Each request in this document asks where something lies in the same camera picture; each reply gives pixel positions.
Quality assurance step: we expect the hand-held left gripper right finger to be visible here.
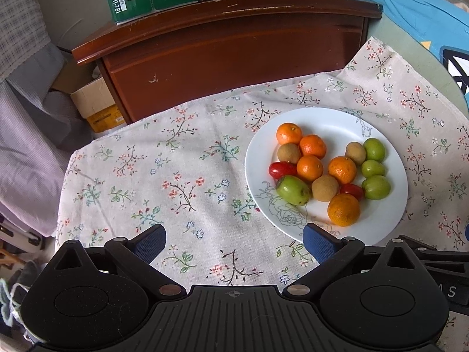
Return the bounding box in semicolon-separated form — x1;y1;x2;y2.
282;224;431;297

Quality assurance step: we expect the red cherry tomato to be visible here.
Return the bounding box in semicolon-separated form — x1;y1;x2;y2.
269;162;298;180
339;183;364;202

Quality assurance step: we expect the small orange mandarin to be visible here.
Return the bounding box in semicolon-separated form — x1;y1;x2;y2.
276;122;303;146
327;193;361;227
299;134;327;160
296;155;324;183
328;156;357;185

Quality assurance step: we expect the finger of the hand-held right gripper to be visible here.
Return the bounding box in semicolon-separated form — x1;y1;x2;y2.
400;235;455;263

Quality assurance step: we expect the green jujube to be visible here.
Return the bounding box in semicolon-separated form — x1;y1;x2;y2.
363;138;386;163
276;175;311;206
361;175;391;201
361;159;386;178

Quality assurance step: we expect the olive green cushion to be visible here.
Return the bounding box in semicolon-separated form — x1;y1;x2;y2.
366;16;469;111

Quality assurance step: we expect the white plate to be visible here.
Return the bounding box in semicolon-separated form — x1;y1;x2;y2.
245;107;408;246

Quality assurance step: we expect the brown kiwi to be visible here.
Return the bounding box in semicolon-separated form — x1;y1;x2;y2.
345;141;367;166

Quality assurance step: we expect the blue printed plush pillow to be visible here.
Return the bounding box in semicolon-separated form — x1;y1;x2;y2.
315;0;469;99

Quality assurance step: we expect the brown wooden nightstand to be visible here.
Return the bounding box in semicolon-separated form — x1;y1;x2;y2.
71;0;383;123

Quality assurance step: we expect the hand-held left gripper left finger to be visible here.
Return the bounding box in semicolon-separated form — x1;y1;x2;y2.
46;224;186;298

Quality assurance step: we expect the small open cardboard box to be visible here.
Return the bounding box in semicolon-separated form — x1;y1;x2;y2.
69;77;127;133

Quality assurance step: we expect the floral tablecloth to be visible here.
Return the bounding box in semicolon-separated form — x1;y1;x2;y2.
55;37;469;338

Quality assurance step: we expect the pale checkered cloth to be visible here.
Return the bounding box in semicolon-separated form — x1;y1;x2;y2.
0;0;92;239

